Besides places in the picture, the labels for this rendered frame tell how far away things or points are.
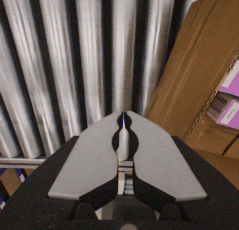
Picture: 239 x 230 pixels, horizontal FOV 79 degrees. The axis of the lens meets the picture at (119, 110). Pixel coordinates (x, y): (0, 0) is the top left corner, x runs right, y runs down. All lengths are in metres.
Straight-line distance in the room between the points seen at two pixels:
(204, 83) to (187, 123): 0.05
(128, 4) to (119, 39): 0.06
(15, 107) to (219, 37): 0.40
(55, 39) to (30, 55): 0.06
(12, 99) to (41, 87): 0.08
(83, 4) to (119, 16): 0.06
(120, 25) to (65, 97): 0.19
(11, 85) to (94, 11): 0.24
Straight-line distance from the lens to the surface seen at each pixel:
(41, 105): 0.39
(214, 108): 0.37
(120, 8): 0.31
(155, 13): 0.31
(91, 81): 0.32
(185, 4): 0.34
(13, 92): 0.41
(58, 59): 0.33
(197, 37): 0.24
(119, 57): 0.31
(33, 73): 0.36
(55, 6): 0.33
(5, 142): 0.51
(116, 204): 0.59
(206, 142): 0.45
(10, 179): 1.35
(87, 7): 0.31
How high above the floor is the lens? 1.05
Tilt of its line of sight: 63 degrees down
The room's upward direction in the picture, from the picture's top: 179 degrees counter-clockwise
